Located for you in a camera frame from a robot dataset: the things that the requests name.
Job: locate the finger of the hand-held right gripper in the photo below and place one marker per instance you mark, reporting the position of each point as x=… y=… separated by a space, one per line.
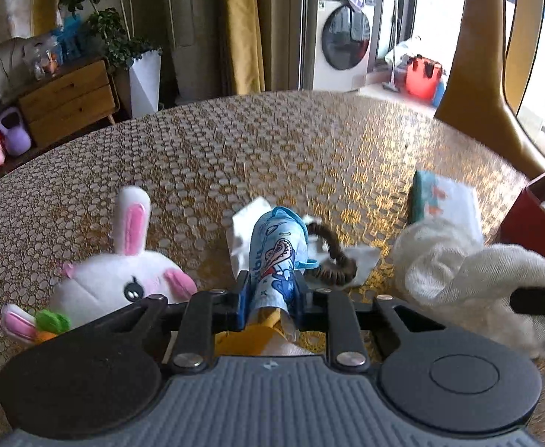
x=542 y=302

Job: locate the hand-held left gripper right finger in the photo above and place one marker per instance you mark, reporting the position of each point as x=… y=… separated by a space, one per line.
x=299 y=305

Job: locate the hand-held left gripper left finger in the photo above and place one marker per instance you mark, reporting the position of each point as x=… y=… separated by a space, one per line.
x=245 y=302

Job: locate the yellow plush toy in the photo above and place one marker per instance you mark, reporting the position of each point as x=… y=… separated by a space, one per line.
x=240 y=340

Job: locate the blue cartoon print cloth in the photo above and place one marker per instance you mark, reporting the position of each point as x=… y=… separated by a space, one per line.
x=272 y=260

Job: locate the red metal box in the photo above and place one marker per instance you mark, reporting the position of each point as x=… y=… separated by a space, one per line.
x=528 y=223

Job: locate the white towel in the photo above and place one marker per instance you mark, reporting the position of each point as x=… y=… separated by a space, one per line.
x=449 y=279

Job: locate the white bunny plush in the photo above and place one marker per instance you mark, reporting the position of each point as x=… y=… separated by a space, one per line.
x=109 y=279

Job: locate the white tissue pack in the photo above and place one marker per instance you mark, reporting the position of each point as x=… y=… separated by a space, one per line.
x=449 y=200

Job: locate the mop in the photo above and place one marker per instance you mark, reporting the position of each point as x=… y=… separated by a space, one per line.
x=393 y=86

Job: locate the white planter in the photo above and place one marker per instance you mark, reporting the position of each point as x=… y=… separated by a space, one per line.
x=144 y=84

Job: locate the red bucket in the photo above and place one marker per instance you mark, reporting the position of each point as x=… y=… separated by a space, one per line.
x=421 y=79

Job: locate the silver washing machine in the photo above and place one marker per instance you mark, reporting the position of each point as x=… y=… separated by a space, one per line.
x=342 y=42

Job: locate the wooden drawer cabinet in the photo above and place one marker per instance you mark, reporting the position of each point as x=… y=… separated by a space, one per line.
x=63 y=98

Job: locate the yellow curtain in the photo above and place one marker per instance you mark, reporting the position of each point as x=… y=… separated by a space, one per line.
x=244 y=28

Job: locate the white bag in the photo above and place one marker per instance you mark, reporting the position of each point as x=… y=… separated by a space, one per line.
x=405 y=49

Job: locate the purple kettlebell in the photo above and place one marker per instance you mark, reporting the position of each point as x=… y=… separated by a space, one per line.
x=15 y=135

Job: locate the green potted plant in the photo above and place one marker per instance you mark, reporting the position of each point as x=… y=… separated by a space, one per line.
x=114 y=32

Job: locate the blue bottle pack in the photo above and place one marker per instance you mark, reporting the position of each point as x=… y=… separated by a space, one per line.
x=70 y=39

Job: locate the clear toy package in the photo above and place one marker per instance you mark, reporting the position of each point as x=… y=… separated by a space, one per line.
x=42 y=58

